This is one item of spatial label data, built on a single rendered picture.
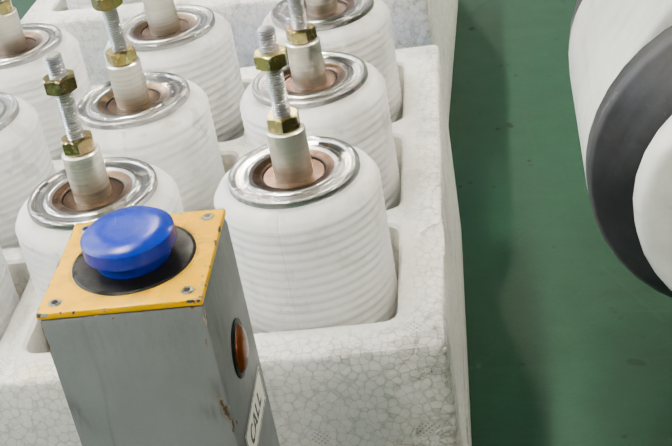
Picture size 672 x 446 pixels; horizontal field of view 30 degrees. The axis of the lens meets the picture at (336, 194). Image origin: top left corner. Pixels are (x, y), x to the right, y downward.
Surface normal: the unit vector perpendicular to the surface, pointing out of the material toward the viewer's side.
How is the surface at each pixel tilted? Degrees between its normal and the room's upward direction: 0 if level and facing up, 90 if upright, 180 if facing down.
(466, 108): 0
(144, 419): 90
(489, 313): 0
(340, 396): 90
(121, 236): 0
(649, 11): 54
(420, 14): 90
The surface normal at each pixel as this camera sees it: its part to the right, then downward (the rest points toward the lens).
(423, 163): -0.15, -0.85
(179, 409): -0.06, 0.52
